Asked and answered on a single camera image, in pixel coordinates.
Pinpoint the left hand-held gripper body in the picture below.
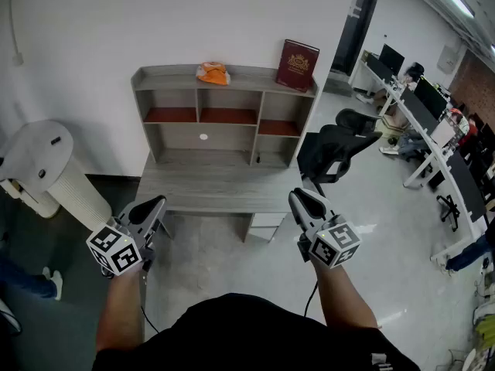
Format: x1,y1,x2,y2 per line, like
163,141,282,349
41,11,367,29
85,213,158,277

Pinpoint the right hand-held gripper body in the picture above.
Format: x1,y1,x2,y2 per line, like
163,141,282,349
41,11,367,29
296,213,362,271

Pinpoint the grey wooden desk shelf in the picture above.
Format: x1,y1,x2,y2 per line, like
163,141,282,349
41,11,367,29
130,63,319,169

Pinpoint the orange snack packet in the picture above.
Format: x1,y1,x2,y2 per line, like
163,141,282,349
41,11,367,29
195,61,232,87

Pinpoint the person's right forearm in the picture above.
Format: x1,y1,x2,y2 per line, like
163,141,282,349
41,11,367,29
311,260,378,330

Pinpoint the person's left forearm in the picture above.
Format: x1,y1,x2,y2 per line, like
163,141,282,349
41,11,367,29
95,267,146,353

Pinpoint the grey wood-grain table top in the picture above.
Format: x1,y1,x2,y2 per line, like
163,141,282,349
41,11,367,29
133,148,306,243

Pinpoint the long white office desk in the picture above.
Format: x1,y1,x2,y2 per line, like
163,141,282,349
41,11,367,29
347,50,489,262

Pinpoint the dark desk divider panel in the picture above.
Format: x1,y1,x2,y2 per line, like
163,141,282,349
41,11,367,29
444,151,486,223
400,89,440,133

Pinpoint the white drawer unit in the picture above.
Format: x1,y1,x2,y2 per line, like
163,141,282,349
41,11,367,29
247,211,289,243

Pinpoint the black mesh office chair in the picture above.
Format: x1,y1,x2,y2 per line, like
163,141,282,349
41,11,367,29
296,124,384,199
335,108,382,135

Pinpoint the black swivel chair base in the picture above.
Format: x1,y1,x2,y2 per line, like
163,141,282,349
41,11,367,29
436,194,461,231

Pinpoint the person's black clothed body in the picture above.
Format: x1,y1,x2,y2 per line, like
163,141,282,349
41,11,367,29
91,292,421,371

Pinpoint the white cylindrical air purifier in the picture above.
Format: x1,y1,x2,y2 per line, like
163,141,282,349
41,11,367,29
0,119,113,233

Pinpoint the dark red hardcover book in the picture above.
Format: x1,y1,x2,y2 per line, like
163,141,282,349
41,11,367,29
275,39,321,94

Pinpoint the black computer monitor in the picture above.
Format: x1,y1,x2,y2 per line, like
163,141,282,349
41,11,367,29
413,76,449,121
378,43,406,76

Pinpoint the yellow green plastic holder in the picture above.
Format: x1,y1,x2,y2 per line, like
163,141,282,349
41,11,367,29
475,311,495,347

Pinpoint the black pillar panel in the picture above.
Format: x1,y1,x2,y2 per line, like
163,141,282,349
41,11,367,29
330,0,384,75

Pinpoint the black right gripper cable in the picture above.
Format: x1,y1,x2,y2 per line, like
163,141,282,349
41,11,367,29
304,280,319,318

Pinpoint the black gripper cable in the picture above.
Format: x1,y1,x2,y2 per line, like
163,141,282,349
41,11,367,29
304,280,319,318
139,305,159,334

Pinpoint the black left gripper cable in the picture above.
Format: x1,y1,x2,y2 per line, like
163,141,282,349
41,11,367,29
139,305,159,334

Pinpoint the grey wall electrical box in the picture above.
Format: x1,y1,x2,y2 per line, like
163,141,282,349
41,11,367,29
436,44,456,73

